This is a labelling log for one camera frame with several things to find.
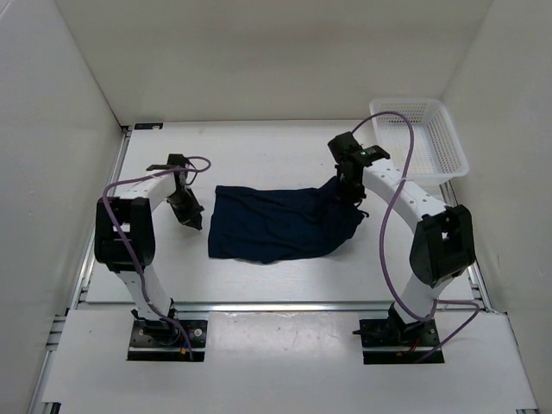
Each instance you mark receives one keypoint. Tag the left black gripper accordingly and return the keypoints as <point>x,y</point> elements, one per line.
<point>185,218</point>

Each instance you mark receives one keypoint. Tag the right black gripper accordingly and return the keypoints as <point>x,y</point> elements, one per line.
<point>349,196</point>

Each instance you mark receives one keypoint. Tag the navy blue shorts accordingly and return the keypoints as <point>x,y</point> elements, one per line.
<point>267,226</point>

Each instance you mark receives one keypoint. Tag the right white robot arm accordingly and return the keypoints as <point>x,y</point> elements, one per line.
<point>443,239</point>

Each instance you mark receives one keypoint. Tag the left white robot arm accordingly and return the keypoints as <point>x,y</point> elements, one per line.
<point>124,238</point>

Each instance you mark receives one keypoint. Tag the white plastic mesh basket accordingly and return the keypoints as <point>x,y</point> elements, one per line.
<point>437,155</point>

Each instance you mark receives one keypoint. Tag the black label strip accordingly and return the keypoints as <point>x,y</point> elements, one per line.
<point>148,126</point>

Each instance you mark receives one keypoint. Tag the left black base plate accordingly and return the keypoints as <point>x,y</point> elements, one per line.
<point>158,341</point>

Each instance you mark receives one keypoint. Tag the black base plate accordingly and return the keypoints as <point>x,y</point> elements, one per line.
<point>381,344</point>
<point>158,341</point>

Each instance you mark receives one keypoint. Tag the aluminium front rail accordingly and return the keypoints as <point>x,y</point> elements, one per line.
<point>268,307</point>

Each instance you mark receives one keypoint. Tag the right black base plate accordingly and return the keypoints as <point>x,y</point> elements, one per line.
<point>381,344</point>

